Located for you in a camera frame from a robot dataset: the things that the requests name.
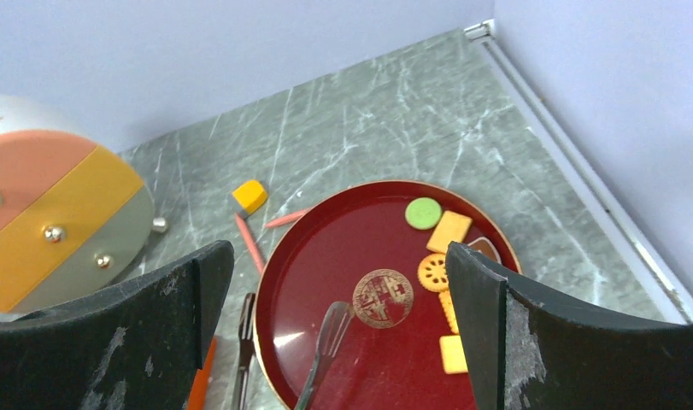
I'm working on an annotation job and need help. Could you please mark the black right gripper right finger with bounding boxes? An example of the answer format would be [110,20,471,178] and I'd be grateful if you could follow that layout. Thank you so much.
[446,243,693,409]

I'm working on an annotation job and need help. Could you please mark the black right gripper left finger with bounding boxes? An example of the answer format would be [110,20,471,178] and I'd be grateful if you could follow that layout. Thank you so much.
[0,240,234,409]

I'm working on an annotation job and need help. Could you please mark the orange tin lid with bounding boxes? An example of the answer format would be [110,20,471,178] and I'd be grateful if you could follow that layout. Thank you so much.
[186,337,217,410]

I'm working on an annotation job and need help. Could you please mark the silver metal tongs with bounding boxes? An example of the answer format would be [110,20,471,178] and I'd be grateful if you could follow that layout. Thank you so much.
[231,293,354,409]

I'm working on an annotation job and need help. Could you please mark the orange rectangular cookie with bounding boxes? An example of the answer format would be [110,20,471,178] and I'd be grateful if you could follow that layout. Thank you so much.
[439,334,468,375]

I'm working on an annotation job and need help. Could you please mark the orange square cookie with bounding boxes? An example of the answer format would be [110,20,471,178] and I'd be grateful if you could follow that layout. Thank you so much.
[438,290,460,335]

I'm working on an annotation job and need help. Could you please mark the chocolate heart cookie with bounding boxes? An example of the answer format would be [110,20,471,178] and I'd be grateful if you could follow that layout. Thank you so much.
[467,236,502,264]

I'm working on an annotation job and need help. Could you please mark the orange flower cookie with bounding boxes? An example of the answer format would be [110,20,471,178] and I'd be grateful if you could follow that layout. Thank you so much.
[417,253,449,293]

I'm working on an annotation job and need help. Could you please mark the yellow square cookie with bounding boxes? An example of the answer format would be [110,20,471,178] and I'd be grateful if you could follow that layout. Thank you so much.
[426,210,473,254]

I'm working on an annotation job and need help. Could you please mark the white round drawer cabinet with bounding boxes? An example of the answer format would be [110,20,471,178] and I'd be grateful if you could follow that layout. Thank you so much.
[0,95,167,313]

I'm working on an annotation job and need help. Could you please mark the pink chopstick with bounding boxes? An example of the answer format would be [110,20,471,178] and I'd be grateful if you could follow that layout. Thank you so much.
[264,208,309,229]
[234,214,265,275]

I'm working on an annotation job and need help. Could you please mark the red round plate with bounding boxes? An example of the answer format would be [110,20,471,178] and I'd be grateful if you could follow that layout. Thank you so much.
[255,180,521,409]

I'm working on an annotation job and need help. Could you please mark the yellow grey eraser block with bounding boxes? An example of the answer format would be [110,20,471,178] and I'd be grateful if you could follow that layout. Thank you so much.
[231,179,268,220]

